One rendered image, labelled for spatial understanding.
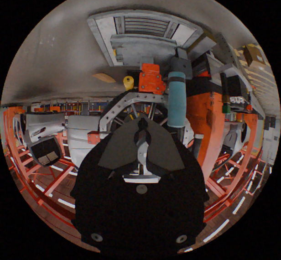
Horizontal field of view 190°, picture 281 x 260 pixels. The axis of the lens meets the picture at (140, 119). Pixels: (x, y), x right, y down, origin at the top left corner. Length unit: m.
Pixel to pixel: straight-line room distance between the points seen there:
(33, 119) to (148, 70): 2.67
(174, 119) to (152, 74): 0.27
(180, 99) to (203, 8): 0.69
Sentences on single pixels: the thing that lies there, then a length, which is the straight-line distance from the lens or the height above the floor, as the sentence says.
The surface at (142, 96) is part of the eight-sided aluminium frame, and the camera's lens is 0.49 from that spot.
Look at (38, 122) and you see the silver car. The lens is 2.69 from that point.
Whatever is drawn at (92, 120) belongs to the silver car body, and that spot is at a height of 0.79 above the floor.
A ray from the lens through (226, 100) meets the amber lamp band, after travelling 0.47.
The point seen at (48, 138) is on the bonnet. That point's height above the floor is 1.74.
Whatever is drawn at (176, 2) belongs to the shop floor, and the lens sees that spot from 0.72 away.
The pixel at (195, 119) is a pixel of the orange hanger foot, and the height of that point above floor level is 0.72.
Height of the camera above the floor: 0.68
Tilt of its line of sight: 5 degrees up
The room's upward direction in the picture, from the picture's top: 177 degrees counter-clockwise
